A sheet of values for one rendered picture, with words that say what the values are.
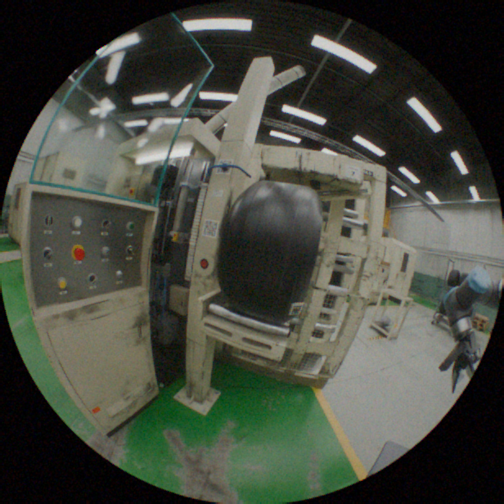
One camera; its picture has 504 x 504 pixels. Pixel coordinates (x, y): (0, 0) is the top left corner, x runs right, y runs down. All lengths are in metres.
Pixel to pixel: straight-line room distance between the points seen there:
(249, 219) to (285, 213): 0.10
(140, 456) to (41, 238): 1.15
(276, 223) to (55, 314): 0.75
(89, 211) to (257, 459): 1.47
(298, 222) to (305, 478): 1.39
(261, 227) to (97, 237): 0.57
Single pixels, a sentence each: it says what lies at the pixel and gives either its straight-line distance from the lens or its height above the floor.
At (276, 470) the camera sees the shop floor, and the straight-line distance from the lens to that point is 1.31.
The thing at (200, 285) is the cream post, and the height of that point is 0.96.
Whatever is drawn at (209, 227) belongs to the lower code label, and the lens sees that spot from 0.75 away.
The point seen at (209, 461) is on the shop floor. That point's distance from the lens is 1.25.
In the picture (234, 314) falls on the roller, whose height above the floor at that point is 0.91.
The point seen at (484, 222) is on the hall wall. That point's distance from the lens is 11.97.
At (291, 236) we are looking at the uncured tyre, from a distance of 0.44.
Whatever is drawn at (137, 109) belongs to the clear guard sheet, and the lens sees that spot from 0.77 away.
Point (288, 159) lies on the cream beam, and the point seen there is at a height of 1.71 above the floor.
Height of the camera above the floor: 1.22
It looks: 5 degrees down
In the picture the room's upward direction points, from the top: 12 degrees clockwise
